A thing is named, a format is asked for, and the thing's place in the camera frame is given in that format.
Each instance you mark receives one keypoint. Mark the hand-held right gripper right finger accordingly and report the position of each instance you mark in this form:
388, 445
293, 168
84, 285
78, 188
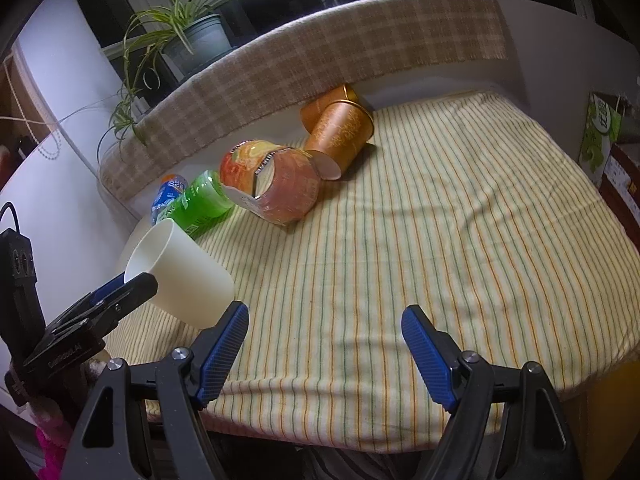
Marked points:
427, 355

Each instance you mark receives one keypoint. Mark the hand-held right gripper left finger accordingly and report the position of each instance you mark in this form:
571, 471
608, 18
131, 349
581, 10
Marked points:
220, 355

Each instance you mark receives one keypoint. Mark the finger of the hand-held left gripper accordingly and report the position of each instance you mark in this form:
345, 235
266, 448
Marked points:
107, 290
131, 296

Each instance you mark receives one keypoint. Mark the white cup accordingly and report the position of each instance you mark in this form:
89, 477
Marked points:
185, 270

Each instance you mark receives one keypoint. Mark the red printed paper cup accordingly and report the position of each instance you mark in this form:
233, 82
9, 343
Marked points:
287, 185

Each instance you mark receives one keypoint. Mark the orange patterned cup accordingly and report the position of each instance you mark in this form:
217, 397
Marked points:
320, 107
340, 132

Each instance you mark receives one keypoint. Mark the blue plastic bottle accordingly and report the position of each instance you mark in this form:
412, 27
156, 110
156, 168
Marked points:
169, 195

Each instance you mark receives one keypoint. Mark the pink cloth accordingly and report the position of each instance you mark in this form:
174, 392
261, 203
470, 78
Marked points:
50, 447

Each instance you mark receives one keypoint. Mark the green plastic bottle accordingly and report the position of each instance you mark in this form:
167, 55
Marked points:
202, 202

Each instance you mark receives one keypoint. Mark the striped yellow cloth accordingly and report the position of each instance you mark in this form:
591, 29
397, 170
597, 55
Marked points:
400, 240

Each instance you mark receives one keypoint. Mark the potted spider plant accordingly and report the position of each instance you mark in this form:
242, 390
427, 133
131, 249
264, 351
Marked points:
192, 40

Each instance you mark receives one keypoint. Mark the green printed box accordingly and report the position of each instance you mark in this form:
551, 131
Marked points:
597, 135

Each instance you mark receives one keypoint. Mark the beige plaid cloth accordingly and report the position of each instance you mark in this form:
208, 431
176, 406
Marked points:
320, 65

